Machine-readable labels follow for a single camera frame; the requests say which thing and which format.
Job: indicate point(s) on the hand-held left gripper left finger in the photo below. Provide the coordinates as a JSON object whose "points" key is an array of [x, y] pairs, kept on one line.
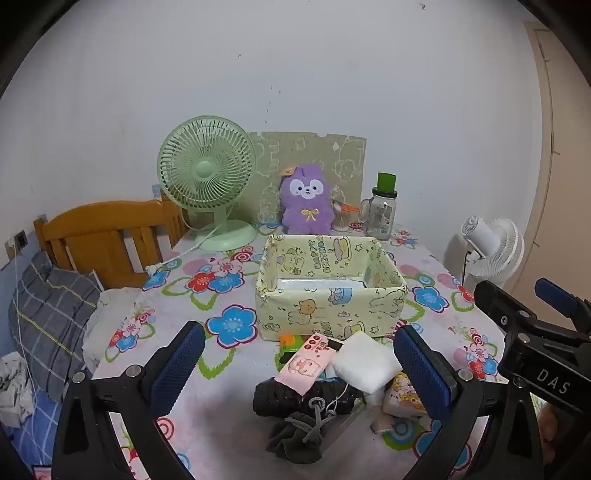
{"points": [[178, 369]]}

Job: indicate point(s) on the yellow cartoon tissue packet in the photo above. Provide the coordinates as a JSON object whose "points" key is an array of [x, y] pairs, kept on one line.
{"points": [[401, 397]]}

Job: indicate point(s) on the crumpled grey white cloth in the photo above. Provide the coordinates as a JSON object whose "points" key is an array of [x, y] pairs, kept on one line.
{"points": [[14, 383]]}

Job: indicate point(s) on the glass jar with green lid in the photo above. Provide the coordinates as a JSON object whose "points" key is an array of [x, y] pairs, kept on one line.
{"points": [[381, 212]]}

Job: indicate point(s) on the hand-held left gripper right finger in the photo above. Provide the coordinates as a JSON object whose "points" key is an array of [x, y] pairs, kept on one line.
{"points": [[422, 369]]}

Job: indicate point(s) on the grey plaid pillow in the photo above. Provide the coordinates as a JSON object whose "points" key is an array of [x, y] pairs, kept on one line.
{"points": [[51, 318]]}

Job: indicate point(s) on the beige door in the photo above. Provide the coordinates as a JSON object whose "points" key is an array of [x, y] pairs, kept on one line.
{"points": [[568, 184]]}

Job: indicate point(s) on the white tissue pack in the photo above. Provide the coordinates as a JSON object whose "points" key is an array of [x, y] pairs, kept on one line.
{"points": [[364, 362]]}

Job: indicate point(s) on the green cartoon patterned board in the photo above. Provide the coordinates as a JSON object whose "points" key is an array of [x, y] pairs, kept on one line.
{"points": [[323, 157]]}

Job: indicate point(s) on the green tissue packet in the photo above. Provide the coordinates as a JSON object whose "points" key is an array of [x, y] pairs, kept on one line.
{"points": [[288, 353]]}

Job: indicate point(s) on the wooden bed headboard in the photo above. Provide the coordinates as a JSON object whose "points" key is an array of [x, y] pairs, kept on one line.
{"points": [[92, 221]]}

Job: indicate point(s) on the white standing fan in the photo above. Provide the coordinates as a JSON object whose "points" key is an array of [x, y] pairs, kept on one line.
{"points": [[489, 249]]}

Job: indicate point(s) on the yellow cartoon fabric storage box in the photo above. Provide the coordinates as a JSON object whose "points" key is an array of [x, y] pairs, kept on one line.
{"points": [[304, 318]]}

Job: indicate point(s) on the purple plush toy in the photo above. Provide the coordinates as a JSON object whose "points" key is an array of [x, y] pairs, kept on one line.
{"points": [[304, 207]]}

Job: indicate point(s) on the white pillow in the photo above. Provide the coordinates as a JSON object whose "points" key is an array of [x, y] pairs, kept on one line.
{"points": [[111, 314]]}

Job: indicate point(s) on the blue bedsheet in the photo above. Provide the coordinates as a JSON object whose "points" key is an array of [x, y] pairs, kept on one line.
{"points": [[44, 415]]}

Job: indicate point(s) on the green desk fan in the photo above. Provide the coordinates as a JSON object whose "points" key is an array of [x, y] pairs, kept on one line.
{"points": [[203, 170]]}

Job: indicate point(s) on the pink cartoon packet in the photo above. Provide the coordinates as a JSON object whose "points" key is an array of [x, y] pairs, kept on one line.
{"points": [[307, 364]]}

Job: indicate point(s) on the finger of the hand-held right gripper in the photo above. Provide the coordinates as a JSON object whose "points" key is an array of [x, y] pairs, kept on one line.
{"points": [[503, 309], [556, 295]]}

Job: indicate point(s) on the black plastic bag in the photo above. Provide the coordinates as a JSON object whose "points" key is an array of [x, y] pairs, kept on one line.
{"points": [[277, 399]]}

